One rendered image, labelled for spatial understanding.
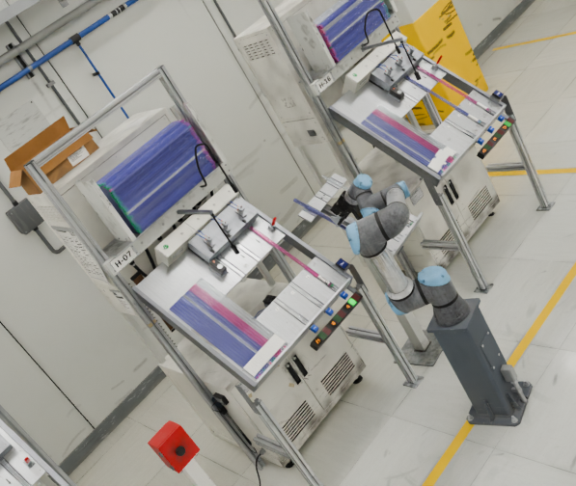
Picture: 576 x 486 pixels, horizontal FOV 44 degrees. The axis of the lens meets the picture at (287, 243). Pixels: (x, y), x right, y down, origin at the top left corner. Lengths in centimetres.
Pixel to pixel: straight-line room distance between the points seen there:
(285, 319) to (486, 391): 92
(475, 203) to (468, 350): 156
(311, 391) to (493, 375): 95
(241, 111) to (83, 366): 211
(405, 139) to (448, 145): 23
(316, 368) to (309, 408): 20
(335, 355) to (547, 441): 113
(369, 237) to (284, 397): 119
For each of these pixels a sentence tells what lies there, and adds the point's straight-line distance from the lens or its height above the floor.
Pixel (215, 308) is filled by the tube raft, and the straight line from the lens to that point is 319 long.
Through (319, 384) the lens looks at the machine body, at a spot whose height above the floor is 22.
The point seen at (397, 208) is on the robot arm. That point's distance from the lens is 268.
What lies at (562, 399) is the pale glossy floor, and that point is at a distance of 335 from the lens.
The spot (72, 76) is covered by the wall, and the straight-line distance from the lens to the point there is 476.
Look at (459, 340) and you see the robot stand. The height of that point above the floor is 47.
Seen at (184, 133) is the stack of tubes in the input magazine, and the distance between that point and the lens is 331.
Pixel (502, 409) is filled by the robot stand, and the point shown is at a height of 6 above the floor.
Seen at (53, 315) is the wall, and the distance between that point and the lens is 469.
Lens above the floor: 234
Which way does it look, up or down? 24 degrees down
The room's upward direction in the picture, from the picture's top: 32 degrees counter-clockwise
